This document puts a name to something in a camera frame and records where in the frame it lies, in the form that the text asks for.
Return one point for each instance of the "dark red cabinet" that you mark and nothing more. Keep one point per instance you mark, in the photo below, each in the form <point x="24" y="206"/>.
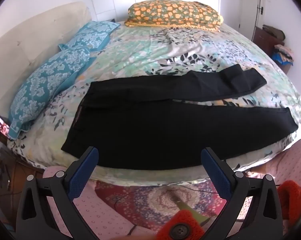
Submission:
<point x="261" y="41"/>

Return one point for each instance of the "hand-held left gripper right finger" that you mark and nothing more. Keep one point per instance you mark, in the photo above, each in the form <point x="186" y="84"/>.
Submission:
<point x="215" y="172"/>

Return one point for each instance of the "floral bed sheet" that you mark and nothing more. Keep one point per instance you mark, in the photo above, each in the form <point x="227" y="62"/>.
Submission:
<point x="153" y="47"/>

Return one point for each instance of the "black pants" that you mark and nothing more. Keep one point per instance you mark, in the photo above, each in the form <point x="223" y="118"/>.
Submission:
<point x="140" y="130"/>

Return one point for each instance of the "pink dotted pyjama trousers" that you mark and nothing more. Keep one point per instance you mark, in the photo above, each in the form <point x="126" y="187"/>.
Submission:
<point x="95" y="212"/>

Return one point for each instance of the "orange floral pillow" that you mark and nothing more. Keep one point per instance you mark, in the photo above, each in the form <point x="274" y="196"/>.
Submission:
<point x="170" y="11"/>

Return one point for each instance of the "large blue patterned pillow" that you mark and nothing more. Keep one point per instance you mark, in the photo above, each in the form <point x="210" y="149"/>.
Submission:
<point x="45" y="80"/>

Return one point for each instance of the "cream padded headboard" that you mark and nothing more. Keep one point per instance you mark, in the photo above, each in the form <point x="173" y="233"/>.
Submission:
<point x="28" y="42"/>

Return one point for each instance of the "pile of colourful clothes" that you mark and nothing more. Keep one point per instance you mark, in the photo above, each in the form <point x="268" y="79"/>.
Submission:
<point x="284" y="53"/>

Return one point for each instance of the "orange fuzzy sweater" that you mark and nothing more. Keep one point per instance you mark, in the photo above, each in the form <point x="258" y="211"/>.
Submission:
<point x="170" y="226"/>

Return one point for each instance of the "red patterned rug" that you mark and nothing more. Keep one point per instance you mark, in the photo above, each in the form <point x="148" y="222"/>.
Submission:
<point x="150" y="200"/>

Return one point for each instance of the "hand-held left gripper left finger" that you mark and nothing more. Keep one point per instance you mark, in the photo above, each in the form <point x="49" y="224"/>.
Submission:
<point x="84" y="172"/>

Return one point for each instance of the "olive green object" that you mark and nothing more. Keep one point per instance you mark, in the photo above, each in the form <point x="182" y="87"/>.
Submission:
<point x="200" y="216"/>

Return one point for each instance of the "small blue patterned pillow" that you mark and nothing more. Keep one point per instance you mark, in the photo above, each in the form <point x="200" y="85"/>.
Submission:
<point x="93" y="35"/>

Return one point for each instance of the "smartphone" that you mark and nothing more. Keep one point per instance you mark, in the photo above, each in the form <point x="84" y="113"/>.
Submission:
<point x="2" y="126"/>

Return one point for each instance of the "wooden nightstand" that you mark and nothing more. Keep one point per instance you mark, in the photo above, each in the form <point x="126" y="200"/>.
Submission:
<point x="20" y="170"/>

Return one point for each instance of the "white door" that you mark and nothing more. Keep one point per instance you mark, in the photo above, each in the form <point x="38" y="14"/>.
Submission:
<point x="248" y="12"/>

